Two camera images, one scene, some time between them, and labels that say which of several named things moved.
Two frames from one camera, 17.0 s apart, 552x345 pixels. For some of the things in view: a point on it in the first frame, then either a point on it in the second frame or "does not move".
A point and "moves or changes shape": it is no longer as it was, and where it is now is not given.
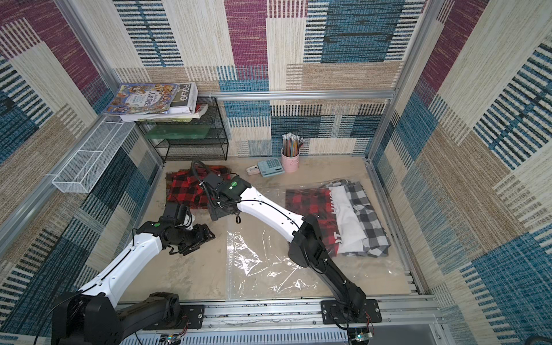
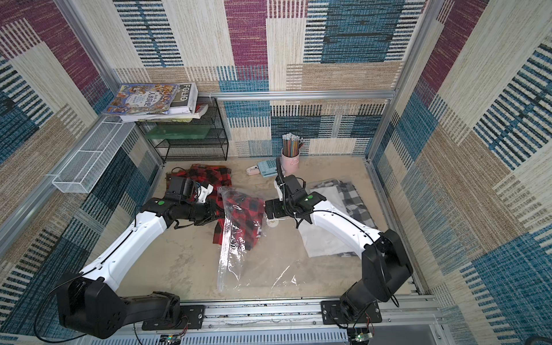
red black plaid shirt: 187,187 does not move
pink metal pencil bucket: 290,164 does not move
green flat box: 179,131 does not move
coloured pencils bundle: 292,144 does not move
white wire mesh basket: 80,173 does not move
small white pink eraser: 252,170 does not move
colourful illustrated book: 142,98 does not move
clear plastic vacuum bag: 259,266 moves or changes shape
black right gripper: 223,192 → 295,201
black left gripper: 201,235 → 210,213
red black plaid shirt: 318,202 moves or changes shape
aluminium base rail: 298,322 does not move
